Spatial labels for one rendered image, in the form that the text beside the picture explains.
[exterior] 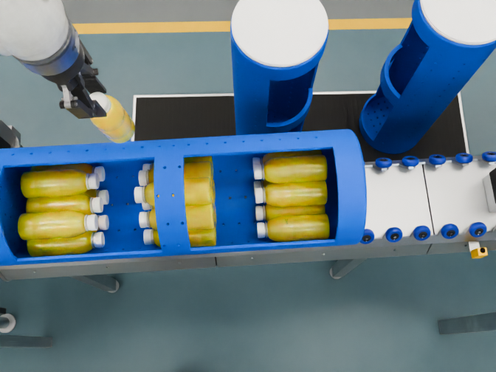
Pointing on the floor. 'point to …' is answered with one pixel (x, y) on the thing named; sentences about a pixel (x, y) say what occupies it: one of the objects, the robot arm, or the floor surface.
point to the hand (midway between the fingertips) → (93, 97)
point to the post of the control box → (24, 341)
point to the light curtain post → (469, 324)
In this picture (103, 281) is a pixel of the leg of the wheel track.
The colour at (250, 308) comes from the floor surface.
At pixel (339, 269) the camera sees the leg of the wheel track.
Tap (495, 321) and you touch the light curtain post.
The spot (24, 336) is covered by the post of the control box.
